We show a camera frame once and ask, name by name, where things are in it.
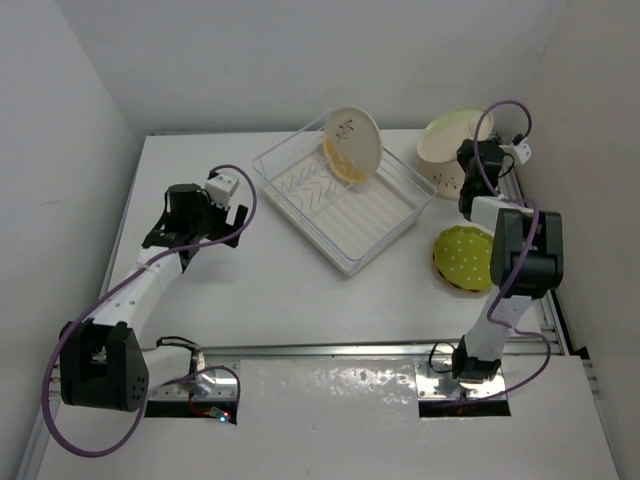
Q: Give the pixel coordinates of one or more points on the white wire dish rack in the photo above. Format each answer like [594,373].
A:
[305,149]

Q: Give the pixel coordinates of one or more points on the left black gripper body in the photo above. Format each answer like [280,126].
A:
[210,220]

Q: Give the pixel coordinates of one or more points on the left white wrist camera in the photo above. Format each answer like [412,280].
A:
[221,187]

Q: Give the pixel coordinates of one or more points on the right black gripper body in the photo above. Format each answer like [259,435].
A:
[466,158]

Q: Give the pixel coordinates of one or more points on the cream plate yellow rim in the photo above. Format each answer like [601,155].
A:
[352,144]

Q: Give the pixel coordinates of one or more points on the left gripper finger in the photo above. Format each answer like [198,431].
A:
[239,219]
[226,236]

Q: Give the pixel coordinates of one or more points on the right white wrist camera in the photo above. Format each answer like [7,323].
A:
[521,152]

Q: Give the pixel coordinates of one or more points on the cream plate pink rim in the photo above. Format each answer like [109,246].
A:
[448,177]

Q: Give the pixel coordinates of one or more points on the orange dotted plate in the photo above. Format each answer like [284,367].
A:
[440,275]

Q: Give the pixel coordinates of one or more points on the green dotted plate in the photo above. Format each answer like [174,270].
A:
[463,254]

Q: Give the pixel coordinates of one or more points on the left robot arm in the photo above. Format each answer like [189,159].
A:
[102,364]

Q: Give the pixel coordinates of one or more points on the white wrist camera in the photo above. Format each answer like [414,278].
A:
[221,187]
[521,152]

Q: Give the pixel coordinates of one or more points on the small circuit board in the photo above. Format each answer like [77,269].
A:
[201,410]

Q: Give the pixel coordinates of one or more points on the cream plate green rim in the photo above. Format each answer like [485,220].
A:
[443,136]

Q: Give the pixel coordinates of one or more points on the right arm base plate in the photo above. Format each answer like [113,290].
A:
[435,383]

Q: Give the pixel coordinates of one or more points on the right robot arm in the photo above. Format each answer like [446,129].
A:
[467,365]

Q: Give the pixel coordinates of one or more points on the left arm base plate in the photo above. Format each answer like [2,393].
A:
[216,383]

